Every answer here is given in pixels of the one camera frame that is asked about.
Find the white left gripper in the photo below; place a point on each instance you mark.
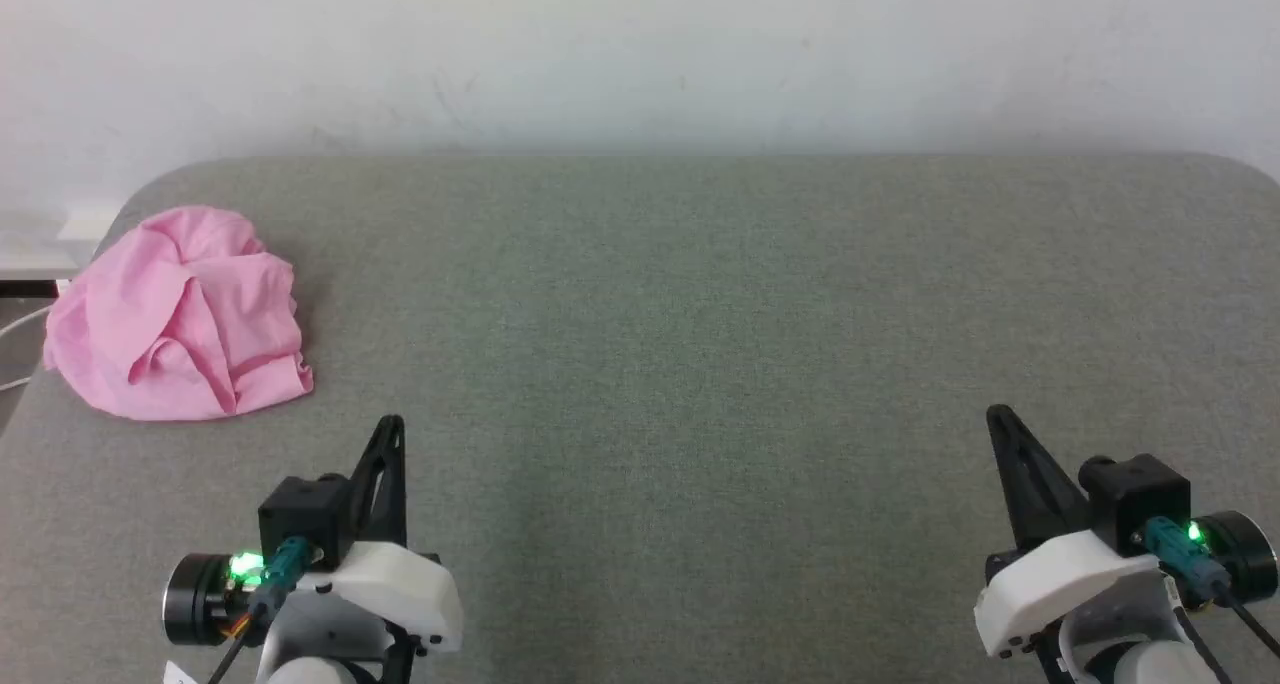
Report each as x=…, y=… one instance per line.
x=400, y=589

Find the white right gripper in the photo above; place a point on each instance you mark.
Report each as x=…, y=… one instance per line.
x=1060, y=579

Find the pink garment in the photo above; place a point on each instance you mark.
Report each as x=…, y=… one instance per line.
x=180, y=324

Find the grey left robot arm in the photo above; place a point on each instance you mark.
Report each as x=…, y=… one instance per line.
x=320, y=634

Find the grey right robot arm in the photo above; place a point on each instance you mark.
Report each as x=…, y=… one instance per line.
x=1120, y=634

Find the black round right wrist motor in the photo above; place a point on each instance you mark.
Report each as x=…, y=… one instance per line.
x=1245, y=554

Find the black round wrist motor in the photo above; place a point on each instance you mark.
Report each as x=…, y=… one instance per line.
x=1245, y=554
x=195, y=599

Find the black round left wrist motor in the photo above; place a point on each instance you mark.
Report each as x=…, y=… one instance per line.
x=195, y=599

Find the grey fabric sofa seat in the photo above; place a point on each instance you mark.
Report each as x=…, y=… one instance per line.
x=700, y=344

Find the white low shelf board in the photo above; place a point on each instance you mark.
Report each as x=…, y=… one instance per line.
x=45, y=244

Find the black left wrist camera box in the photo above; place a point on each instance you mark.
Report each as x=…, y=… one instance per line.
x=300, y=514

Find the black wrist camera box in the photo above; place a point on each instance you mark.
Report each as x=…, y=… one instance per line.
x=300, y=514
x=1140, y=494

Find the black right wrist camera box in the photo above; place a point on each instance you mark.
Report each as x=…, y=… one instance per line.
x=1140, y=494

